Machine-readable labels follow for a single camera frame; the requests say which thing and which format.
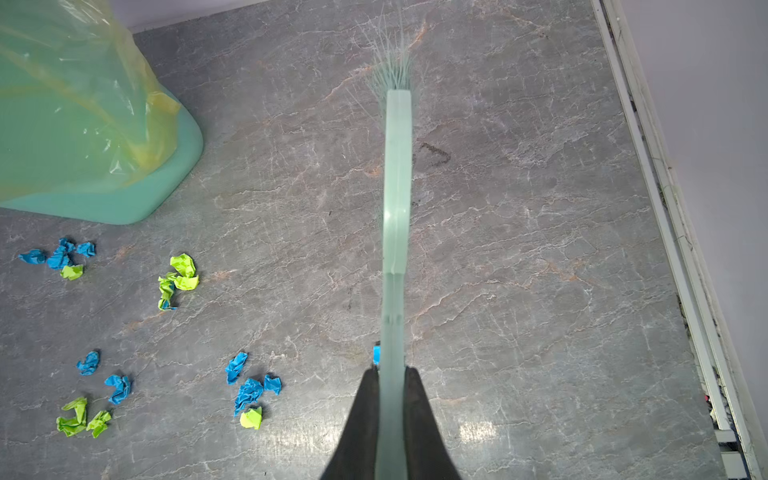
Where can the mint green hand brush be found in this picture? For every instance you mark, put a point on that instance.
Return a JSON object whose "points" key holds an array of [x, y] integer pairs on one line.
{"points": [[391, 81]]}

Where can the lime green scrap pair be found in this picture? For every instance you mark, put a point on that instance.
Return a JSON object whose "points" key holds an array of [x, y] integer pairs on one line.
{"points": [[78, 420]]}

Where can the small blue scrap left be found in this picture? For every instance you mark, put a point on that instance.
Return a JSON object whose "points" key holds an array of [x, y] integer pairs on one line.
{"points": [[89, 364]]}

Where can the small blue paper scrap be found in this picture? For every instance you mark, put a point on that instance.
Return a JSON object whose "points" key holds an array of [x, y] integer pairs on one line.
{"points": [[122, 386]]}

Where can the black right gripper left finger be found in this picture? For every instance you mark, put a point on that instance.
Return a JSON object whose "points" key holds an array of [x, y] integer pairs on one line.
{"points": [[355, 454]]}

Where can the lime green crumpled scrap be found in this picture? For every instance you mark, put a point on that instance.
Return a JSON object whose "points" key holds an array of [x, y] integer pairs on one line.
{"points": [[184, 277]]}

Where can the green lined trash bin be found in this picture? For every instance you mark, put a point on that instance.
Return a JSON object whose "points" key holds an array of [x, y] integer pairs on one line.
{"points": [[87, 130]]}

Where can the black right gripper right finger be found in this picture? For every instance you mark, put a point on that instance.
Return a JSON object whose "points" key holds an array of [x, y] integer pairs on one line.
{"points": [[426, 455]]}

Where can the blue scrap cluster centre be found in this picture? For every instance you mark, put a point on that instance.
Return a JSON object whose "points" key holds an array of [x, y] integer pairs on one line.
{"points": [[246, 407]]}

